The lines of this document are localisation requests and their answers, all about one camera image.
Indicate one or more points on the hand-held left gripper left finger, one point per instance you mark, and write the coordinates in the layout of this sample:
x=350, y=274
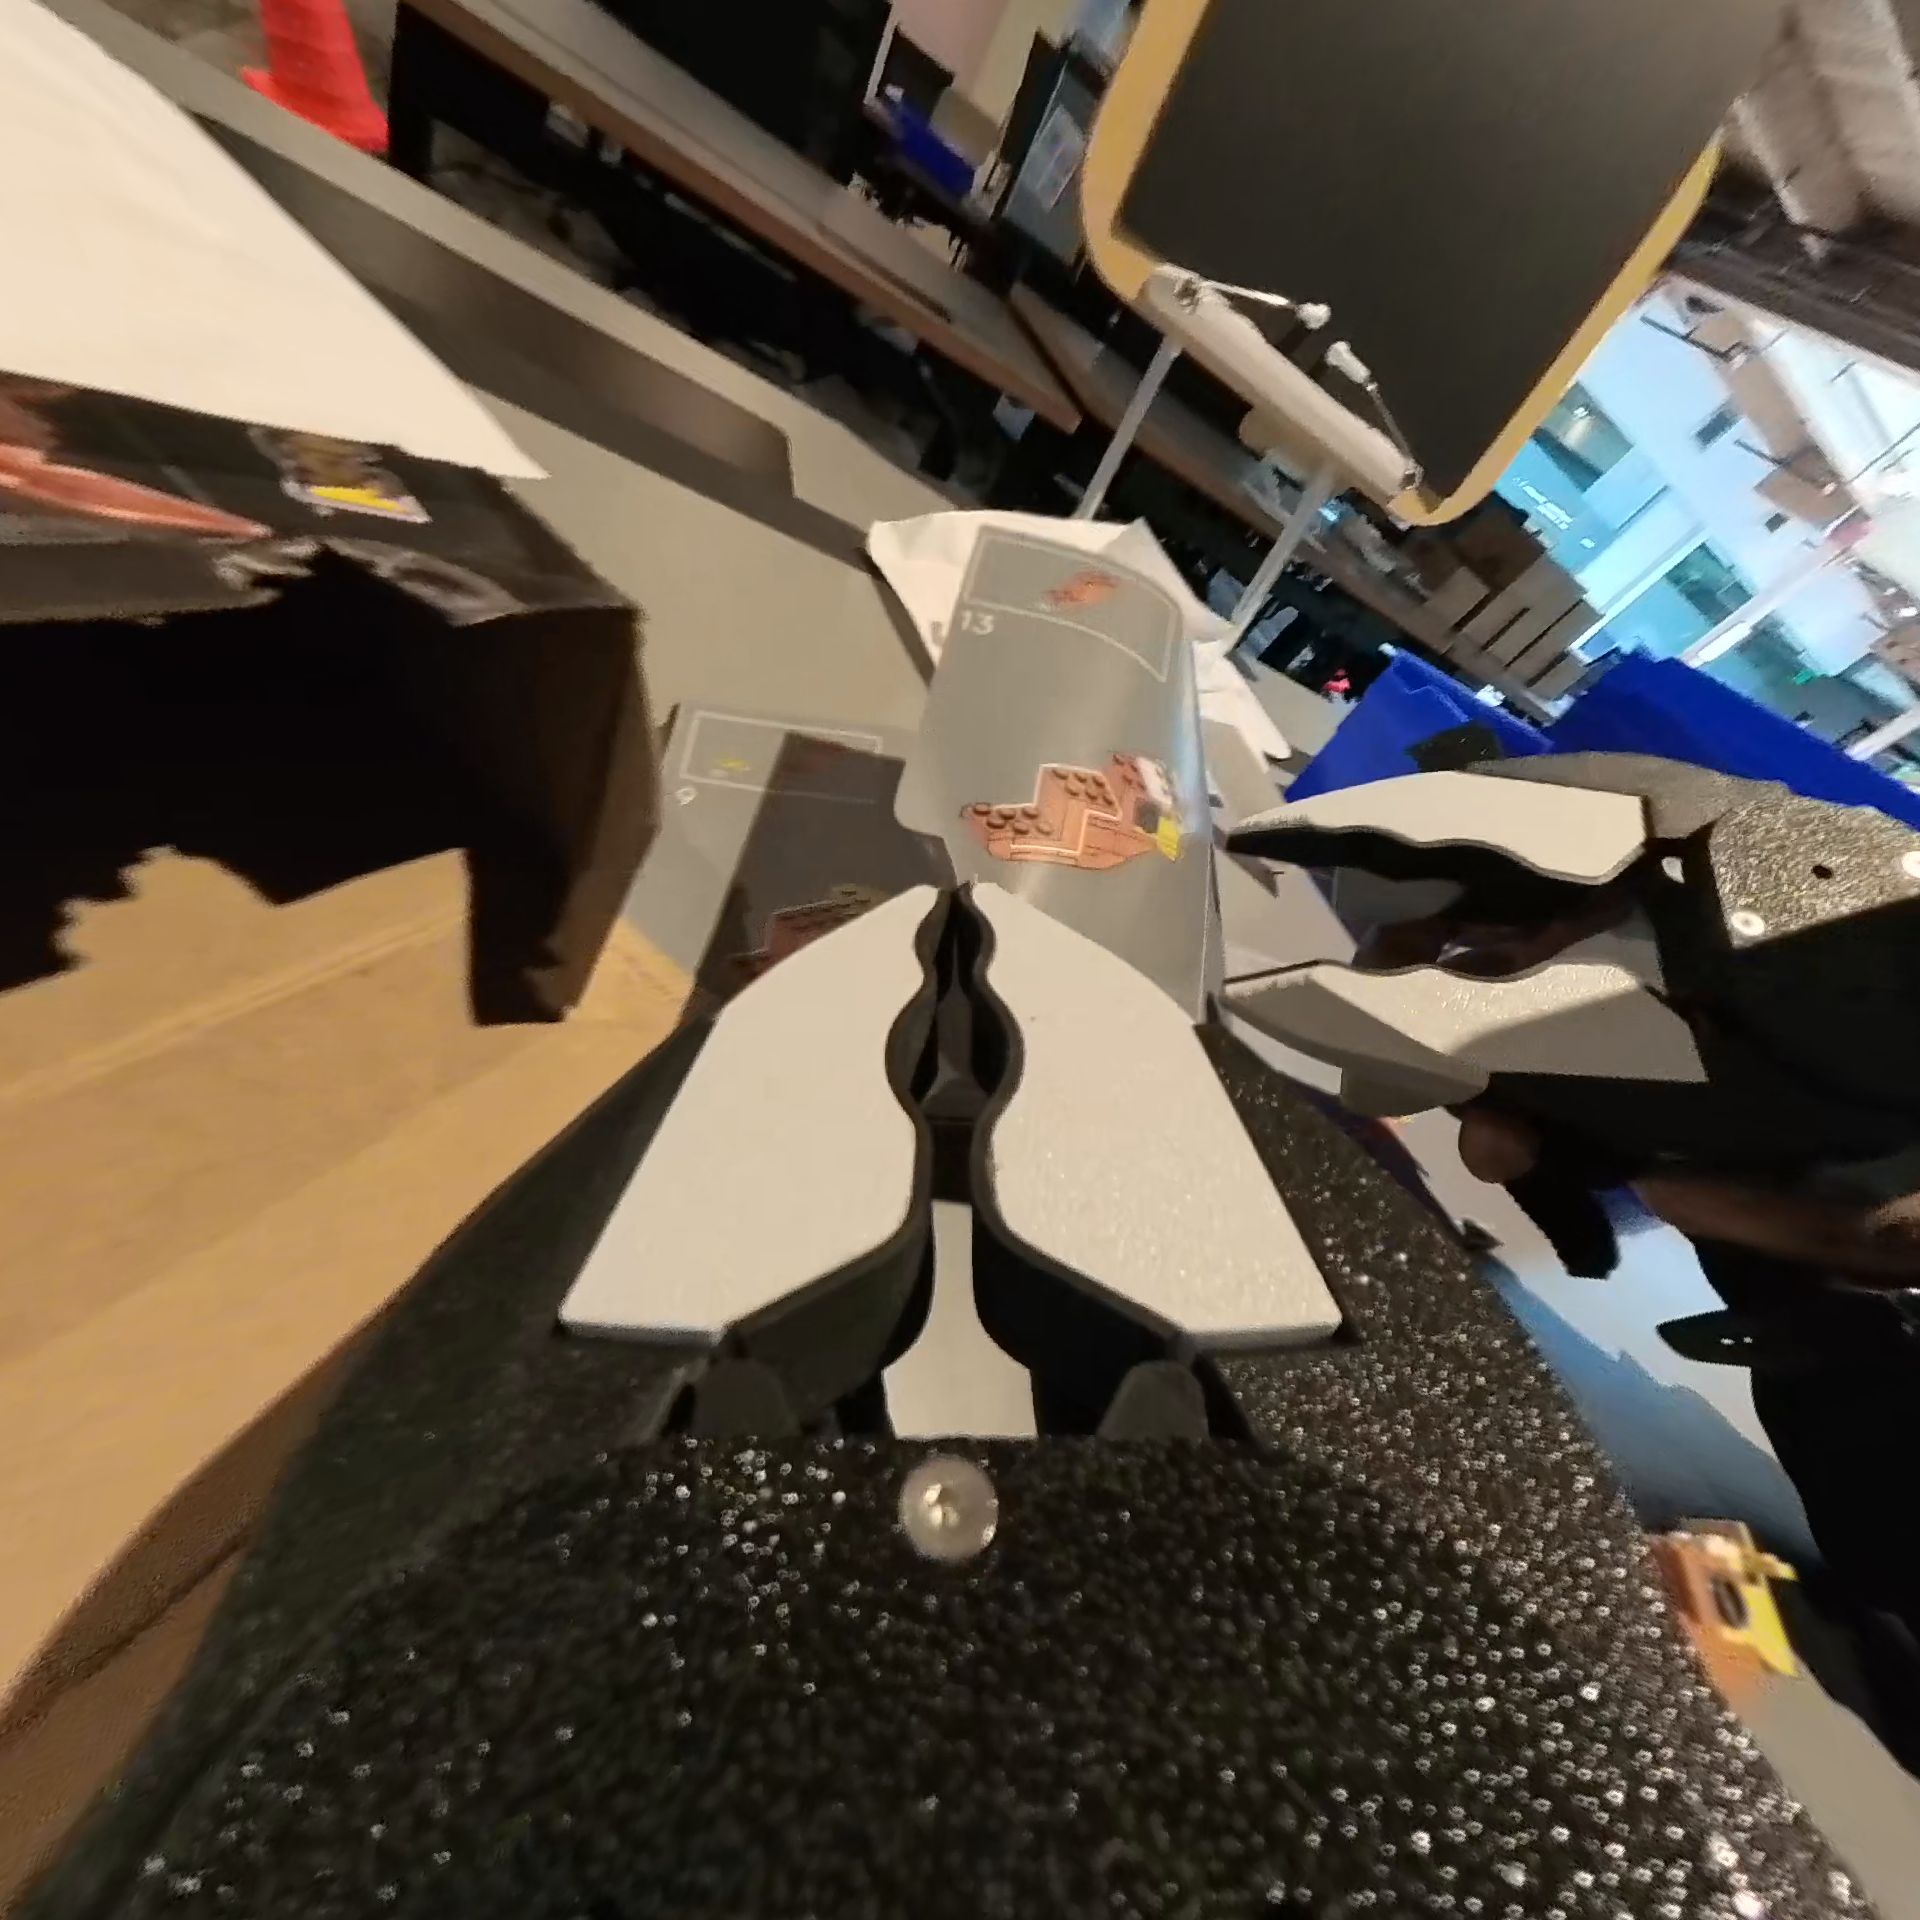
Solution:
x=780, y=1142

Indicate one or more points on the grey building instruction booklet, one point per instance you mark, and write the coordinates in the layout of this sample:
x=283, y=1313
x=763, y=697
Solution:
x=1050, y=704

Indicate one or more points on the grey desk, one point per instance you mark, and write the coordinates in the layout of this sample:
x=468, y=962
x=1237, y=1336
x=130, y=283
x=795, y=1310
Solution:
x=704, y=586

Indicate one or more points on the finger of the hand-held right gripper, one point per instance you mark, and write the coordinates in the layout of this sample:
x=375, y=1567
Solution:
x=1470, y=825
x=1500, y=1027

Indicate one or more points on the red traffic cone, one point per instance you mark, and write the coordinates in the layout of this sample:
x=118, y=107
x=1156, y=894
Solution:
x=324, y=66

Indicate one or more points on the white crumpled plastic bag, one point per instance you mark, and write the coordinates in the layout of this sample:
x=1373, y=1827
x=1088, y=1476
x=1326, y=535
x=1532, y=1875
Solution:
x=916, y=578

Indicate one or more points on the stack of blue storage bins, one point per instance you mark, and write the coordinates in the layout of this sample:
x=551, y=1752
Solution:
x=1725, y=735

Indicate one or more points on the black cardboard toy box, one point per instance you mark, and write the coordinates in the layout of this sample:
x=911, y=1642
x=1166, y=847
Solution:
x=301, y=674

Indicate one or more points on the black table with pale edge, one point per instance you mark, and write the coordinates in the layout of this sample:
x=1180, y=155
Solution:
x=1424, y=195

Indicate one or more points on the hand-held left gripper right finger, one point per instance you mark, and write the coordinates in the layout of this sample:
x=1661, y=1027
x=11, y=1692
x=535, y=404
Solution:
x=1126, y=1155

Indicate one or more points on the stack of cardboard boxes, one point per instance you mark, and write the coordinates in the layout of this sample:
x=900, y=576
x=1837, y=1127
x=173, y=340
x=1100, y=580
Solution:
x=1517, y=599

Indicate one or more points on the long wooden workbench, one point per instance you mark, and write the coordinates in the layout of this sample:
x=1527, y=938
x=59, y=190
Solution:
x=722, y=164

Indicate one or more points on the person's right forearm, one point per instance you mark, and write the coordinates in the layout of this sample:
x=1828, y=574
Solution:
x=1846, y=1471

